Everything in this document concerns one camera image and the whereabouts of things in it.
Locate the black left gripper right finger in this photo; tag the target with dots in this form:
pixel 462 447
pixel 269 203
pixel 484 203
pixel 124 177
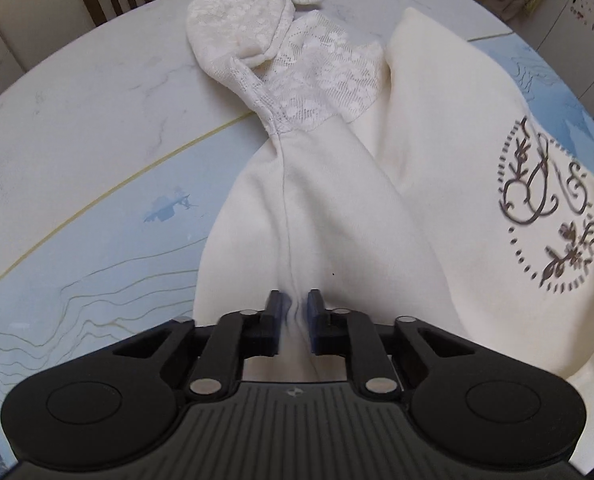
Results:
pixel 351 335

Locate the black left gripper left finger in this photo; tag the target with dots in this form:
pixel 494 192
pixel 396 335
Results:
pixel 222 348

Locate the blue patterned table mat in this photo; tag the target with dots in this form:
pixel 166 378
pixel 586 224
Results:
pixel 133 264

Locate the white lace garment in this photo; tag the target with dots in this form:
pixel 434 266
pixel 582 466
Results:
pixel 285 60

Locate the white sweatshirt with emblem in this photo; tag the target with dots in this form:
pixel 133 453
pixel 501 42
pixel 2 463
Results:
pixel 445 199

